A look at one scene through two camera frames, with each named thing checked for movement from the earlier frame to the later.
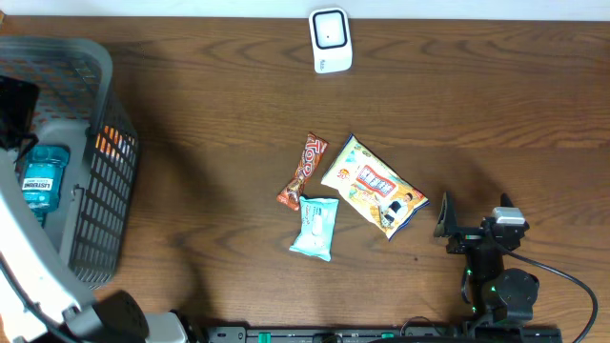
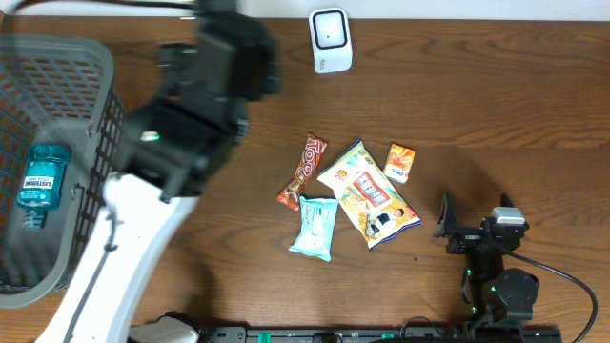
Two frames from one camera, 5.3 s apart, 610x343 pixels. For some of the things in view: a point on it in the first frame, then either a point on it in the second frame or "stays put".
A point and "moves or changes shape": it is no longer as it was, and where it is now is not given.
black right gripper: [447, 225] stays put
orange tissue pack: [110, 142] → [398, 163]
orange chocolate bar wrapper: [290, 194] stays put
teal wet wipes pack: [317, 217] stays put
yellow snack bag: [373, 188] moves or changes shape
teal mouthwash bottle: [41, 179] stays put
